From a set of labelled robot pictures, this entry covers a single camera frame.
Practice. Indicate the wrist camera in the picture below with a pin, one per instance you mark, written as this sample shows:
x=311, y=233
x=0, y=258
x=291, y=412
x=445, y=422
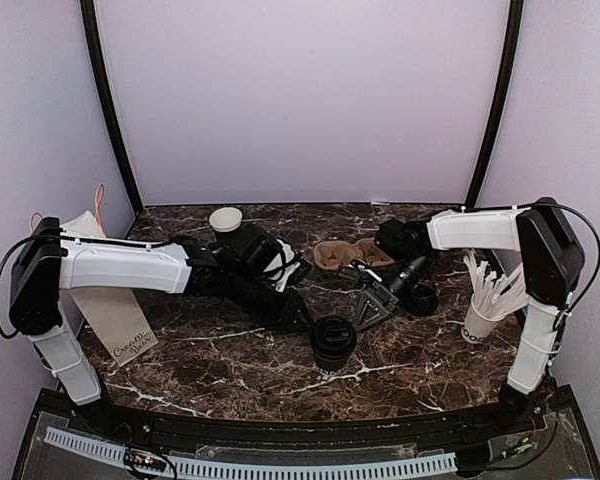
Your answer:
x=287, y=268
x=358, y=273

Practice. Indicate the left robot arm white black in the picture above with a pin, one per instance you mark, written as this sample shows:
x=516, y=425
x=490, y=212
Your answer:
x=245, y=264

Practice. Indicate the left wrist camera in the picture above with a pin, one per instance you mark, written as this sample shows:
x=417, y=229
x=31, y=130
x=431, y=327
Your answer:
x=287, y=268

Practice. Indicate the white cable duct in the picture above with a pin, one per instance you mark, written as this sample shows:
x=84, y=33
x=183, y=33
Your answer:
x=152, y=465

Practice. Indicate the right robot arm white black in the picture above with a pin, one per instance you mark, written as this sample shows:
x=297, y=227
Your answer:
x=519, y=258

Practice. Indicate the bundle of wrapped straws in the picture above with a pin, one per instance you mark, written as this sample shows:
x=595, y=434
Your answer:
x=495, y=296

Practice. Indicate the cardboard cup carrier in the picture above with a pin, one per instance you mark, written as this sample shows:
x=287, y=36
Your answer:
x=329, y=255

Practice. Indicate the stack of paper cups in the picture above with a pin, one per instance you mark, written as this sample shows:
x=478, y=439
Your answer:
x=225, y=221

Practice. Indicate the black front rail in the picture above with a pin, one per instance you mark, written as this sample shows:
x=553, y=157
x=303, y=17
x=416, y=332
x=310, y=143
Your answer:
x=464, y=429

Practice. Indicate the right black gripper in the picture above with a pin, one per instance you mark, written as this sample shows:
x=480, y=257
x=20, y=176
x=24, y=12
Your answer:
x=368, y=299

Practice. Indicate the white cup holding straws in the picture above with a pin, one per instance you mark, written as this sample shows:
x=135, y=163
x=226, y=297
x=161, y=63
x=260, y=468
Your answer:
x=477, y=326

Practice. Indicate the right black frame post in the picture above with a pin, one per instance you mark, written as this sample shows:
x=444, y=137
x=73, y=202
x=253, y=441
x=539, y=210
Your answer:
x=504, y=74

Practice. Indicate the left black frame post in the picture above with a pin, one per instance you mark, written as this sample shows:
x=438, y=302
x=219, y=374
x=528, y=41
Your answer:
x=99, y=70

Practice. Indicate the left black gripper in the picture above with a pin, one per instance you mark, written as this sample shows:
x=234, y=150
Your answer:
x=287, y=314

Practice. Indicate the black frame post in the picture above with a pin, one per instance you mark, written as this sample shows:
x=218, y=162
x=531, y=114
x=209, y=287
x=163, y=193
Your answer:
x=99, y=70
x=504, y=74

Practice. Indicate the kraft paper bag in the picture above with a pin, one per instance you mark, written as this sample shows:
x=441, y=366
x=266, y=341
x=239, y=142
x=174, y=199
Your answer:
x=114, y=314

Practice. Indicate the stack of black lids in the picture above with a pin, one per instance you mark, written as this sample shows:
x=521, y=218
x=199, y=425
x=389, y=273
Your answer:
x=422, y=300

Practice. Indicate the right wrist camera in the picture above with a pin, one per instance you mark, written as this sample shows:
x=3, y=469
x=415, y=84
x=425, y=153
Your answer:
x=358, y=273

